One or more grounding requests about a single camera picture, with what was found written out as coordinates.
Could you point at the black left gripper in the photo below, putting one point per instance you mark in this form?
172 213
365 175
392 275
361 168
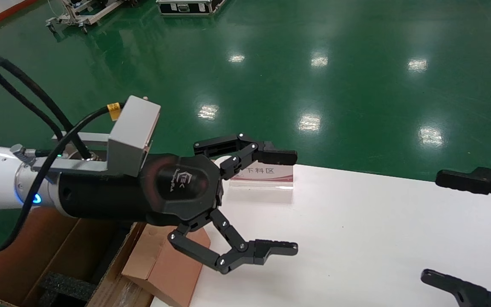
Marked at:
100 196

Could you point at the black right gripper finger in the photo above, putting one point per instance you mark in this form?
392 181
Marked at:
471 181
463 290

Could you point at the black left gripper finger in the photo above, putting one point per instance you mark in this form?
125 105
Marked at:
254 251
279 157

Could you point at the small cardboard box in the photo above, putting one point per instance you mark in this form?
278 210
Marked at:
173 273

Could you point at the large open cardboard box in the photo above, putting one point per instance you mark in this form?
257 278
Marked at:
24 251

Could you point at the white label sign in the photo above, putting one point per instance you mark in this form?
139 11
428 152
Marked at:
271 175

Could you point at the black foam insert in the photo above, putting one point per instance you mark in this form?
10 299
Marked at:
66 285

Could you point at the black silver-edged flight case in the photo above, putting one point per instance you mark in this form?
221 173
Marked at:
190 6

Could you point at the grey wrist camera housing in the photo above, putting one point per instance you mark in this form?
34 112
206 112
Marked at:
134 128

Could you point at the white wheeled lifting frame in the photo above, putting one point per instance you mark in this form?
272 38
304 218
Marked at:
79 15

